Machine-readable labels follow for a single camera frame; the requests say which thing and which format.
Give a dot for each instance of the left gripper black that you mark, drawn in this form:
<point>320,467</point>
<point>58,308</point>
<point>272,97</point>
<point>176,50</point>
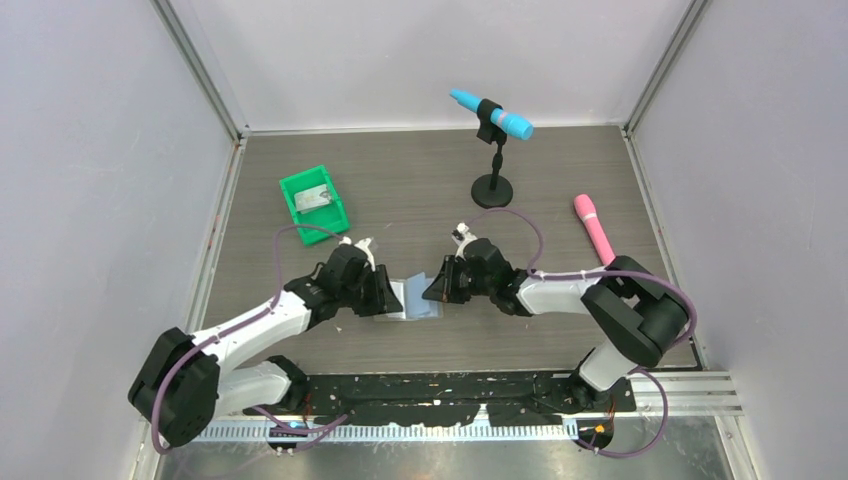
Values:
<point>383,299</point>

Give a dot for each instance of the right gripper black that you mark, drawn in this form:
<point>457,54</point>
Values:
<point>443,288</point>

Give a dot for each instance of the grey leather card holder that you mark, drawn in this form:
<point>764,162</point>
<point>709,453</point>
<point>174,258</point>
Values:
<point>414,307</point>

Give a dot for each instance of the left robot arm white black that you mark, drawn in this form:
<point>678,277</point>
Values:
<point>187,380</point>

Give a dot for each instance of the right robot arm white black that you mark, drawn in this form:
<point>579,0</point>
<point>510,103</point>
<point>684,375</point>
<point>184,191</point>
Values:
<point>641,315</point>

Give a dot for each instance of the silver VIP card stack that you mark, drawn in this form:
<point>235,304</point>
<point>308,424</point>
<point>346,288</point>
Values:
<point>313,198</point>

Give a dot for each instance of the black microphone stand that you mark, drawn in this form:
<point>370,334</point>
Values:
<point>491,190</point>

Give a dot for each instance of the green plastic bin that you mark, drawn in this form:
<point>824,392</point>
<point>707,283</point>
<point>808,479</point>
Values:
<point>331,219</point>

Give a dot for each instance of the pink toy microphone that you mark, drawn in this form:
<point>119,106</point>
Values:
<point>587,213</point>

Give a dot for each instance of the blue toy microphone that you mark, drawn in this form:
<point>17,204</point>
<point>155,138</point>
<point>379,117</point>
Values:
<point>493,116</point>

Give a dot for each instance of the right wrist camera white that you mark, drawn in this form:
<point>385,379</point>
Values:
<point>462,236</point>

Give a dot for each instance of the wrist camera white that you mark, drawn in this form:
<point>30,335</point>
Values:
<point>365,245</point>
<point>462,236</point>

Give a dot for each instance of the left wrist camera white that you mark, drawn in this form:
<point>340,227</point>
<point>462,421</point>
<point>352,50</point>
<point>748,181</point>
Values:
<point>365,245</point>

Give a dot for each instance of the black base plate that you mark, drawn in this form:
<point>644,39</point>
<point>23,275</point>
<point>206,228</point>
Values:
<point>508,398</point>

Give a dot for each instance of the aluminium frame rail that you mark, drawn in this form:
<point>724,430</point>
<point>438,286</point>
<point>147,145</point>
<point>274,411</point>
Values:
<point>660,396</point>

